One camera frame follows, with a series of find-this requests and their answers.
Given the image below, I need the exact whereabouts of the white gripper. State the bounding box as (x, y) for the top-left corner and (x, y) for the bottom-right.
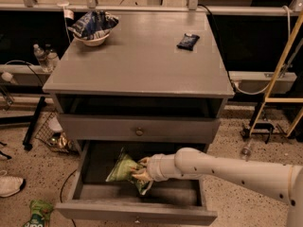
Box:
(132, 154), (183, 182)

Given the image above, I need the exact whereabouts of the white cable at right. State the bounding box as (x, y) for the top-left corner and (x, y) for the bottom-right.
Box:
(232, 5), (293, 96)

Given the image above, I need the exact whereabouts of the white bowl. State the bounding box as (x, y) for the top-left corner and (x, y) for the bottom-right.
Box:
(73, 33), (110, 47)

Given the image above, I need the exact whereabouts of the wire basket on floor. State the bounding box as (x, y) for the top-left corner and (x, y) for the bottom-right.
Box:
(35, 113), (77, 153)

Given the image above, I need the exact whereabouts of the plastic bottle on floor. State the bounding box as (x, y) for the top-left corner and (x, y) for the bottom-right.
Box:
(241, 138), (254, 161)

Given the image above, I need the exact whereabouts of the open grey middle drawer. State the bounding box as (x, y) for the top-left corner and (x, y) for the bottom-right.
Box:
(56, 141), (217, 226)

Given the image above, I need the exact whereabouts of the small dark snack packet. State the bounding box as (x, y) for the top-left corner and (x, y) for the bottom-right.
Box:
(177, 33), (200, 51)

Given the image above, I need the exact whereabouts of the closed grey top drawer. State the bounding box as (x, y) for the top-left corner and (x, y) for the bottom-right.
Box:
(59, 114), (220, 144)

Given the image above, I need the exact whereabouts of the black floor cable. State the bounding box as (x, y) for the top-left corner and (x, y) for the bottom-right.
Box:
(59, 168), (79, 227)

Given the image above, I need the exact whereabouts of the grey wooden drawer cabinet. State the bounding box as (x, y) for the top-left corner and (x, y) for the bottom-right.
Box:
(43, 10), (236, 156)

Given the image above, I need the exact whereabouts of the white sneaker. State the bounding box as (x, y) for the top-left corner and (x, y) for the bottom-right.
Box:
(0, 170), (26, 198)

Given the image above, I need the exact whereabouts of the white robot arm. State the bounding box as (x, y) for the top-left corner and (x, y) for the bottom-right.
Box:
(132, 148), (303, 227)

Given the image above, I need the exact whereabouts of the black metal stand leg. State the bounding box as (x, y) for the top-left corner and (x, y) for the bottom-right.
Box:
(23, 96), (46, 151)

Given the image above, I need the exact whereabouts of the green snack bag on floor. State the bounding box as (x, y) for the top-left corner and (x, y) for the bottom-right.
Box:
(23, 200), (54, 227)

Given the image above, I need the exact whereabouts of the green jalapeno chip bag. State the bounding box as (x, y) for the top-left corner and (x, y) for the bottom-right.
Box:
(106, 148), (152, 196)

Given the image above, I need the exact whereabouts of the blue chip bag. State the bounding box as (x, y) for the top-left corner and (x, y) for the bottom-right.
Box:
(68, 10), (119, 41)

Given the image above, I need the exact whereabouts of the clear plastic water bottle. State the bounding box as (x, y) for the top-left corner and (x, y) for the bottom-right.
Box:
(33, 44), (51, 73)

